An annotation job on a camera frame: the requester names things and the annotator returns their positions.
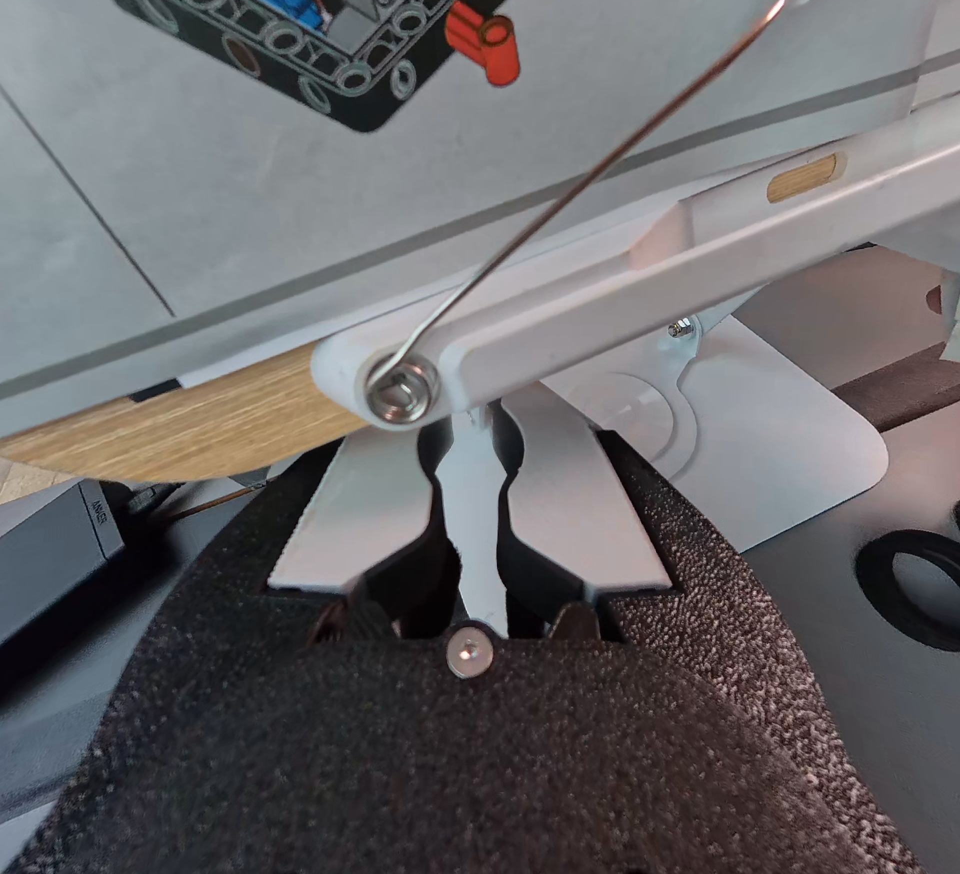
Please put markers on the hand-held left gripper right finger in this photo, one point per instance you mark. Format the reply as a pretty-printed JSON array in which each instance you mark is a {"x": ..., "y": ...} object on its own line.
[{"x": 585, "y": 506}]

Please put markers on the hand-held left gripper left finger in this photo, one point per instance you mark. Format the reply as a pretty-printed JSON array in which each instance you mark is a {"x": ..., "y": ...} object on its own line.
[{"x": 352, "y": 514}]

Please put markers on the white and wood book stand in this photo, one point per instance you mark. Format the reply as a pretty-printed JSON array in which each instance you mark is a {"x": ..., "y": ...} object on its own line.
[{"x": 675, "y": 304}]

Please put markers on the black power adapter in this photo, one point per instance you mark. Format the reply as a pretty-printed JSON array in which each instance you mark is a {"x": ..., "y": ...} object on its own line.
[{"x": 45, "y": 559}]

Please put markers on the dark brown pad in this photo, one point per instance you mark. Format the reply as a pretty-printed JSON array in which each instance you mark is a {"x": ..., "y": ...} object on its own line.
[{"x": 900, "y": 394}]

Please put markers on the building brick instruction booklet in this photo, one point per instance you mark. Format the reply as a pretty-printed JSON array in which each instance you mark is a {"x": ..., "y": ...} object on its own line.
[{"x": 225, "y": 176}]

